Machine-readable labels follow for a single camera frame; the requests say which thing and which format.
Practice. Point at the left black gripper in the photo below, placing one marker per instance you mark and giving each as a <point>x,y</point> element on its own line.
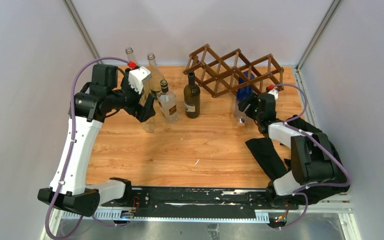
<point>141,112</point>

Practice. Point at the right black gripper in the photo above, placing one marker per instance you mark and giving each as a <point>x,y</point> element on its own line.
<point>252,99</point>

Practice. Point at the blue label clear bottle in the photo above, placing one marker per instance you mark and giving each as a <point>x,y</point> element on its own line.
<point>242,94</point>

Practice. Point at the tall slim clear bottle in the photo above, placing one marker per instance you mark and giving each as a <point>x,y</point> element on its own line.
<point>149,125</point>

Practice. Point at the clear bottle gold label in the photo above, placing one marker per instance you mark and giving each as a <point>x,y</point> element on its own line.
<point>167,102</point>

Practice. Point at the clear bottle black label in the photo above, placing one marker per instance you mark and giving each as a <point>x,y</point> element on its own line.
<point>131,57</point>
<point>156,74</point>

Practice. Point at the dark bottle black neck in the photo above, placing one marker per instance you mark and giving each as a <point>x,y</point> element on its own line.
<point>192,100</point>

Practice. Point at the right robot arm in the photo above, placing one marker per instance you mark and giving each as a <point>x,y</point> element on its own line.
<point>311,157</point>

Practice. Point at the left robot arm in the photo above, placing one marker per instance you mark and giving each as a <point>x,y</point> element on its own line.
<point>110,90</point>

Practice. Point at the brown wooden wine rack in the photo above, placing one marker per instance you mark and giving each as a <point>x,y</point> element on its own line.
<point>226,74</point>

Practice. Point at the black cloth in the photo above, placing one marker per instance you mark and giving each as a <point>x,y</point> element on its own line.
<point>317,192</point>

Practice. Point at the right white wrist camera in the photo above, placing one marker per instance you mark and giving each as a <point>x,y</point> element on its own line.
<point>274,92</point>

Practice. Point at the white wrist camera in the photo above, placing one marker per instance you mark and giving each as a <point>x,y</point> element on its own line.
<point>274,92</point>
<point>137,78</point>

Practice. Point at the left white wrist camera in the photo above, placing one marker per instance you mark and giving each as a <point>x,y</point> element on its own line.
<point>137,78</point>

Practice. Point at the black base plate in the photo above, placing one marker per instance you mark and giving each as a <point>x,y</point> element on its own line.
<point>199,203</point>

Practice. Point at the aluminium rail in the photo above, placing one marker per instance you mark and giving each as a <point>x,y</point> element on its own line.
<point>337,204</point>

